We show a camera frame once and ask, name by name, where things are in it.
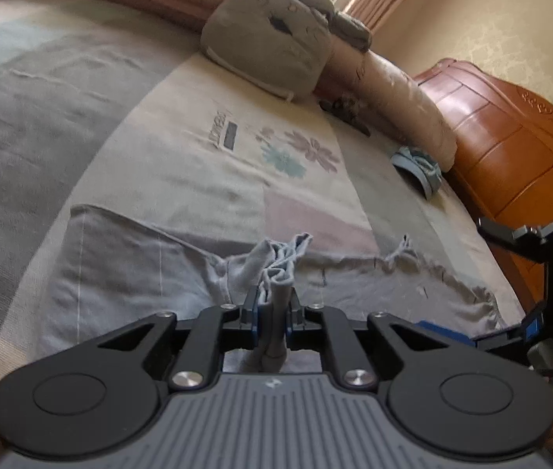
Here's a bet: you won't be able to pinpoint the wooden headboard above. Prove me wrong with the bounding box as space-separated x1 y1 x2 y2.
413 57 553 314

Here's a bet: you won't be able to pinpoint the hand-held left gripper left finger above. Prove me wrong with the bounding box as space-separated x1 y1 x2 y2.
97 286 260 392

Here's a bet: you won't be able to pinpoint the grey cat cushion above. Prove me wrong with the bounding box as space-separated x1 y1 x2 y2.
200 0 334 104

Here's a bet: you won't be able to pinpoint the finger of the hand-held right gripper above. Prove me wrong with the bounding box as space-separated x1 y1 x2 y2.
415 317 540 353
476 205 553 258

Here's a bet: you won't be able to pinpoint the pink folded quilt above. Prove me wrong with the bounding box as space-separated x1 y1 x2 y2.
5 0 458 172

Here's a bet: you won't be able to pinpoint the grey printed pants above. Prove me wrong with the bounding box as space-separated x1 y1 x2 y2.
37 204 505 378

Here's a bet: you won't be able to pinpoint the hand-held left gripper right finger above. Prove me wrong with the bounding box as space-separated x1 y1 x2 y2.
283 287 434 391

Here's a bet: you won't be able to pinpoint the blue cap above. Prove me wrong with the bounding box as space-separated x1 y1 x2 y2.
391 145 442 200

